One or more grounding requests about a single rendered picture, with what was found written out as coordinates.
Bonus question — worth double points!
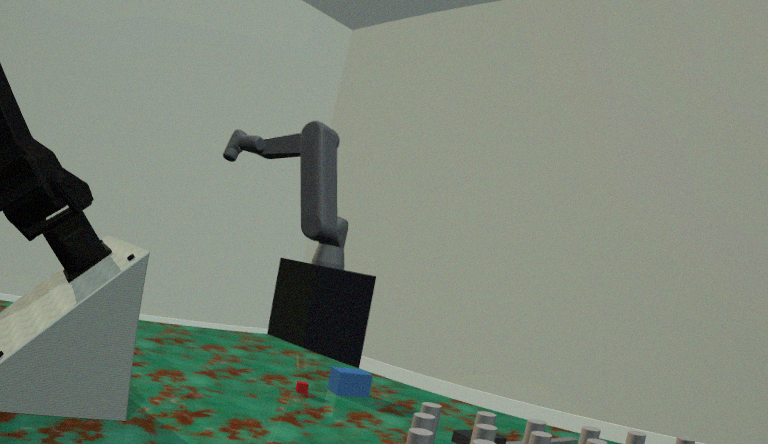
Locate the small red cube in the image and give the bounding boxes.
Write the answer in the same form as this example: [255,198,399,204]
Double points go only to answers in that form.
[295,380,309,394]

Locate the blue block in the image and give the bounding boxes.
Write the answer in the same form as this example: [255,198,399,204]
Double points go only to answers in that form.
[327,366,373,398]

